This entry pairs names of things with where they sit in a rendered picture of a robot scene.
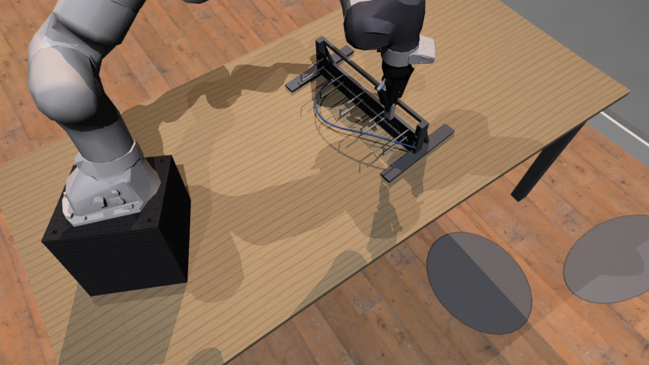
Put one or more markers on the black patch panel rack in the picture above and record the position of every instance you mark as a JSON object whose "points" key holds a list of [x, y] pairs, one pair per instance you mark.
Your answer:
{"points": [[327, 66]]}

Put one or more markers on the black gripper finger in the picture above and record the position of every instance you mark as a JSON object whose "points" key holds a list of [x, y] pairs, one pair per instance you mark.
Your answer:
{"points": [[386, 97], [400, 89]]}

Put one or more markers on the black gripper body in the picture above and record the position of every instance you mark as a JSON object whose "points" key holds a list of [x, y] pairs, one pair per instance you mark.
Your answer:
{"points": [[391, 72]]}

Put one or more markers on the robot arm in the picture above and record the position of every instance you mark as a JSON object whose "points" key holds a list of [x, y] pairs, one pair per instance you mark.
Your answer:
{"points": [[64, 60]]}

